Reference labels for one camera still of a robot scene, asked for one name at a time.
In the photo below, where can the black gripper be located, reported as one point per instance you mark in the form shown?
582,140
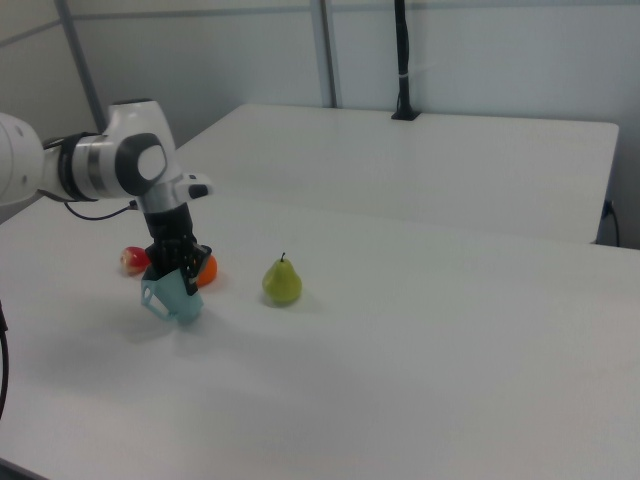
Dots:
172,240

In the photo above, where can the light blue faceted mug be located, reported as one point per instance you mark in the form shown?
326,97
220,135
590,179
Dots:
180,302

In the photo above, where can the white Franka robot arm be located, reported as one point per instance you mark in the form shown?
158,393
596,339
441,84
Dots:
125,160

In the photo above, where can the orange mandarin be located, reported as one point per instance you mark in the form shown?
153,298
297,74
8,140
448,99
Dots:
209,272

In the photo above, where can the red wax apple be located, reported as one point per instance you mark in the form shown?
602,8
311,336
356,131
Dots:
131,260

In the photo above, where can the green pear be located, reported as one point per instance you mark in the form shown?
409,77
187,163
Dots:
282,285

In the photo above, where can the black pole with clamp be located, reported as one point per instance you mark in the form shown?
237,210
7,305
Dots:
403,60

